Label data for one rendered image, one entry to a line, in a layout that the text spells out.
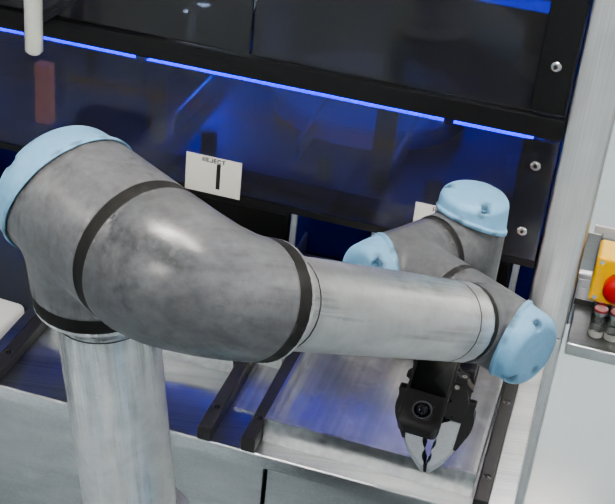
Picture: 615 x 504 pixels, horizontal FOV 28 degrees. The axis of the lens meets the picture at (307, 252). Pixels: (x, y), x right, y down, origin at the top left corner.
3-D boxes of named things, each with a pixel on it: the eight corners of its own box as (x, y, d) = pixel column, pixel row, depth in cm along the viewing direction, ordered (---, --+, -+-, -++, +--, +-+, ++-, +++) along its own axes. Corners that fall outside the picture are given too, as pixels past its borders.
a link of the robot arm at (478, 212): (418, 187, 130) (474, 168, 135) (404, 276, 135) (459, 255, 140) (473, 219, 125) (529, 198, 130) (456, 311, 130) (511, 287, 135)
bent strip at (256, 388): (267, 348, 170) (271, 312, 167) (288, 353, 169) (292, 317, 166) (233, 408, 158) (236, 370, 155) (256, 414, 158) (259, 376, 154)
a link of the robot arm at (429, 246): (416, 281, 117) (495, 249, 124) (337, 229, 124) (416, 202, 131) (405, 350, 121) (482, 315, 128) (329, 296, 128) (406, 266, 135)
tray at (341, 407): (337, 301, 182) (340, 281, 180) (515, 344, 176) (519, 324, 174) (262, 440, 153) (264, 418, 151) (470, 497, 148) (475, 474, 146)
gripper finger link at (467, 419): (469, 447, 144) (481, 385, 140) (467, 455, 143) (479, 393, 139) (429, 436, 145) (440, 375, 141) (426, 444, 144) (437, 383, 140)
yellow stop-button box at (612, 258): (591, 275, 179) (602, 231, 175) (642, 286, 178) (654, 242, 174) (586, 301, 173) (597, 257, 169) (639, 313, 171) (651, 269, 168)
